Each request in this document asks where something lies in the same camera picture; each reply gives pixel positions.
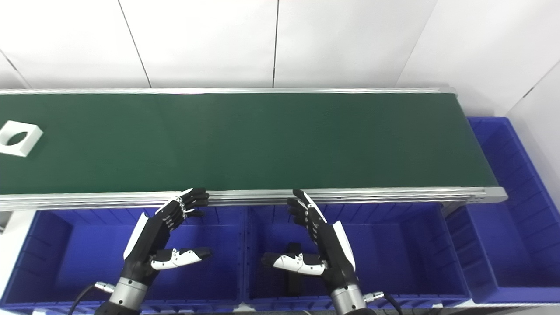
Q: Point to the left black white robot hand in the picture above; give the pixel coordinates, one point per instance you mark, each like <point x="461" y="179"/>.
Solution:
<point x="146" y="245"/>

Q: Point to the blue plastic bin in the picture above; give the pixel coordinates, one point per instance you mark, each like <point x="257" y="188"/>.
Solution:
<point x="507" y="245"/>
<point x="78" y="258"/>
<point x="393" y="253"/>

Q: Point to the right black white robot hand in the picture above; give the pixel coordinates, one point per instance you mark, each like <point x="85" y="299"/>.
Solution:
<point x="334" y="253"/>

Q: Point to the white square part with hole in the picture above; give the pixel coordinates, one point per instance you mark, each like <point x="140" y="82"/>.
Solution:
<point x="31" y="140"/>

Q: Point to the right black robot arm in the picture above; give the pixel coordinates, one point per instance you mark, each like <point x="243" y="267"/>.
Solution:
<point x="348" y="302"/>

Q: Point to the green conveyor belt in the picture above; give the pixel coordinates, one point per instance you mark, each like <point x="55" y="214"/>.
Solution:
<point x="262" y="140"/>

